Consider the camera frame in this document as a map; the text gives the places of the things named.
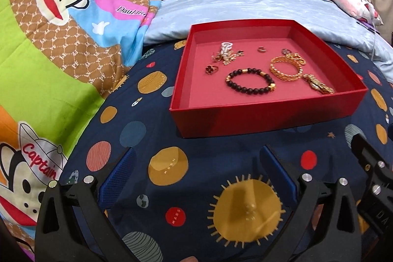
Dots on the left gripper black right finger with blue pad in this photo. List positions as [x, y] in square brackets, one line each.
[323, 222]

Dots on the colourful monkey cartoon blanket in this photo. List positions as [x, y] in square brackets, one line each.
[60, 59]

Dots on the gold chain bangle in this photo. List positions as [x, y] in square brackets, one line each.
[287, 68]

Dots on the light blue pillow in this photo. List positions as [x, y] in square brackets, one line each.
[325, 19]

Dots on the red cardboard tray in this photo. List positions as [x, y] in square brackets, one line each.
[224, 85]

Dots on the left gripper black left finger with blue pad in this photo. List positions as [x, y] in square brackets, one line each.
[72, 225]

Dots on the pink white plush toy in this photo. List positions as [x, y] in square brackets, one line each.
[362, 10]

